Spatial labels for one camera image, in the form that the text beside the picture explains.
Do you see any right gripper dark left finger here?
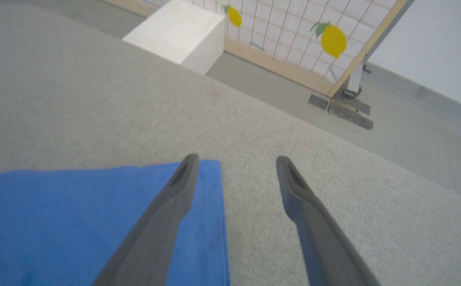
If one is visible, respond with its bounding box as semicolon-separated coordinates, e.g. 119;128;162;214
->
92;154;200;286

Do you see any metal partition stand foot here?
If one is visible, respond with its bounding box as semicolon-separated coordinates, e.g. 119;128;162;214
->
343;60;372;99

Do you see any small black floor tape patch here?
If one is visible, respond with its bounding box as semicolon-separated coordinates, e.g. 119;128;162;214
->
308;93;330;111

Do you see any large dark floor base mat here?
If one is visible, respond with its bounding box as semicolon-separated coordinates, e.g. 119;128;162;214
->
328;97;374;130

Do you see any white box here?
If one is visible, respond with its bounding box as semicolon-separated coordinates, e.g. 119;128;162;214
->
122;0;226;75

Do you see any lemon print partition screen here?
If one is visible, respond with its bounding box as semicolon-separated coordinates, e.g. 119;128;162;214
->
103;0;415;98

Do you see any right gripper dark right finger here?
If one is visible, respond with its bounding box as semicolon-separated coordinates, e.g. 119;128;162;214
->
276;156;382;286

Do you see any grey fabric sofa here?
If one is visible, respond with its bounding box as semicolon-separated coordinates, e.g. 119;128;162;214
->
0;4;461;286

